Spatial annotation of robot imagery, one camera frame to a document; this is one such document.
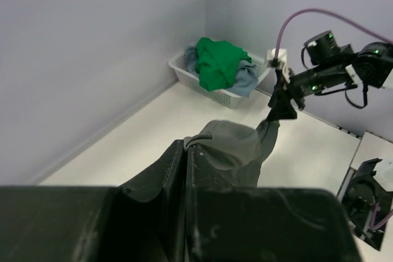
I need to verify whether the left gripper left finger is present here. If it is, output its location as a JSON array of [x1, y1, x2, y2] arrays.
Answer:
[[1, 140, 187, 261]]

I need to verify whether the blue t shirt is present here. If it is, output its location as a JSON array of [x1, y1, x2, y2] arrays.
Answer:
[[185, 46, 259, 97]]

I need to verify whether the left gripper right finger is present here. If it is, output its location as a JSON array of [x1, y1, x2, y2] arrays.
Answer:
[[186, 146, 362, 261]]

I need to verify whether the white laundry basket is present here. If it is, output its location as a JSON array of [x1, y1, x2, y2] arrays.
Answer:
[[168, 52, 270, 109]]

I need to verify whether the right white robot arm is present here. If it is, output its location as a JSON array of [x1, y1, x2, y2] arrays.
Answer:
[[269, 31, 392, 109]]

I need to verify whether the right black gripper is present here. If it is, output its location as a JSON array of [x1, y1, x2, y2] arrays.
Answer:
[[274, 30, 361, 110]]

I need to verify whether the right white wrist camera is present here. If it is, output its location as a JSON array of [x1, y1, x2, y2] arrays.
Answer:
[[265, 48, 291, 83]]

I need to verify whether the grey green t shirt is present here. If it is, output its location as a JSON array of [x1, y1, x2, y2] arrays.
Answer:
[[184, 90, 298, 188]]

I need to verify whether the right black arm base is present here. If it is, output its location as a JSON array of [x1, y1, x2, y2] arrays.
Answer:
[[337, 158, 392, 251]]

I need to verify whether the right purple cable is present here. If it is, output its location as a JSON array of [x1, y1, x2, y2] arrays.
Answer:
[[276, 8, 393, 59]]

